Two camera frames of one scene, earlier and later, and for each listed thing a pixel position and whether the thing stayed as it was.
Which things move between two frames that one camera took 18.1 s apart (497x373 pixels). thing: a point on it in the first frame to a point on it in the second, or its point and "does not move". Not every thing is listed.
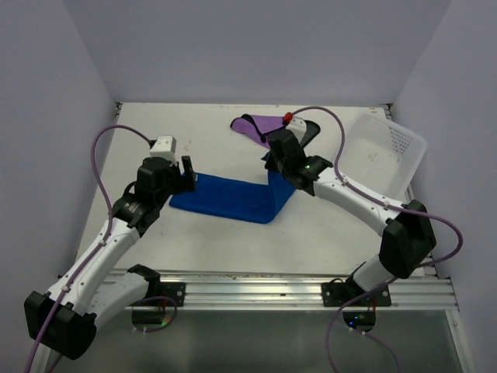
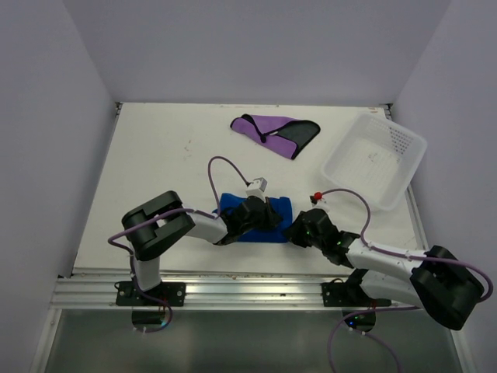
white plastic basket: x=380 y=156 does not move
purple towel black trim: x=258 y=127 does not move
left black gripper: x=185 y=183 to x=272 y=217
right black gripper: x=269 y=163 to x=296 y=228
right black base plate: x=336 y=293 does not move
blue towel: x=242 y=199 to x=281 y=232
